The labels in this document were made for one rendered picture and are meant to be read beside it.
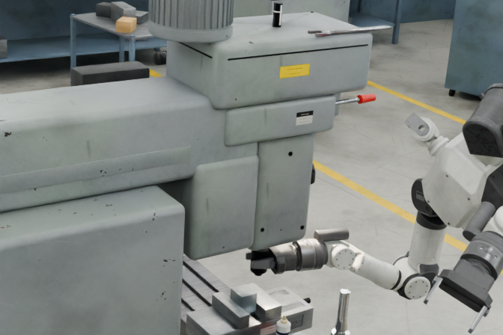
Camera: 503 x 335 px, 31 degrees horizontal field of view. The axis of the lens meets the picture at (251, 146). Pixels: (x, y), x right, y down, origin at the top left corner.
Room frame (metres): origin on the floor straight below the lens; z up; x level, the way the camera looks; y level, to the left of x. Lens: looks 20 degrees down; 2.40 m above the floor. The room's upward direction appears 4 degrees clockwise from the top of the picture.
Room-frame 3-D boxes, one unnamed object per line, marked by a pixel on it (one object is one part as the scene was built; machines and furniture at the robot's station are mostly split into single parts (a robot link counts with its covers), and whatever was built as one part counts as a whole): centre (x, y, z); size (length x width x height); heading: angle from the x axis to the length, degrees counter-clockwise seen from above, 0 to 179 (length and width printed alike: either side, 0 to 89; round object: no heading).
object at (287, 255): (2.30, -0.13, 1.23); 0.13 x 0.12 x 0.10; 20
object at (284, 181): (2.26, -0.04, 1.47); 0.21 x 0.19 x 0.32; 35
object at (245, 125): (2.24, -0.01, 1.68); 0.34 x 0.24 x 0.10; 125
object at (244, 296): (2.32, -0.01, 1.07); 0.06 x 0.05 x 0.06; 35
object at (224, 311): (2.33, -0.03, 1.01); 0.35 x 0.15 x 0.11; 125
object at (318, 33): (2.25, -0.23, 1.89); 0.24 x 0.04 x 0.01; 123
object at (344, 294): (1.92, -0.24, 1.28); 0.03 x 0.03 x 0.11
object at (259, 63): (2.26, -0.03, 1.81); 0.47 x 0.26 x 0.16; 125
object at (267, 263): (2.24, -0.05, 1.23); 0.06 x 0.02 x 0.03; 110
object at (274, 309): (2.35, -0.05, 1.05); 0.15 x 0.06 x 0.04; 35
